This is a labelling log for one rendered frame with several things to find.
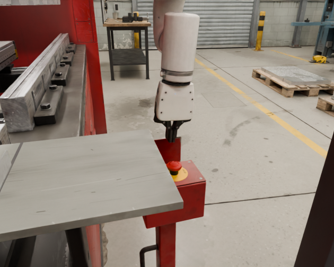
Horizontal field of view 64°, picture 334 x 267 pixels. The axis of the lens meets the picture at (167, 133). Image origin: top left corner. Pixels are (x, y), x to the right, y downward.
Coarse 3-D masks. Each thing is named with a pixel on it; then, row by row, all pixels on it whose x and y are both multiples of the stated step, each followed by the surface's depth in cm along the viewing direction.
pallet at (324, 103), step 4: (328, 96) 334; (320, 100) 329; (324, 100) 323; (328, 100) 321; (332, 100) 321; (320, 104) 329; (324, 104) 323; (328, 104) 321; (332, 104) 312; (320, 108) 330; (324, 108) 323; (328, 108) 324; (328, 112) 319; (332, 112) 318; (332, 116) 313
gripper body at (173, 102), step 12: (168, 84) 67; (180, 84) 67; (192, 84) 70; (156, 96) 71; (168, 96) 69; (180, 96) 69; (192, 96) 71; (156, 108) 71; (168, 108) 70; (180, 108) 71; (192, 108) 72; (168, 120) 71; (180, 120) 73
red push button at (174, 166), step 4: (168, 164) 69; (172, 164) 69; (176, 164) 69; (180, 164) 69; (168, 168) 68; (172, 168) 67; (176, 168) 67; (180, 168) 68; (172, 172) 69; (176, 172) 69
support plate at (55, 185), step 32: (32, 160) 34; (64, 160) 34; (96, 160) 34; (128, 160) 34; (160, 160) 34; (0, 192) 28; (32, 192) 28; (64, 192) 28; (96, 192) 28; (128, 192) 28; (160, 192) 28; (0, 224) 24; (32, 224) 24; (64, 224) 24; (96, 224) 25
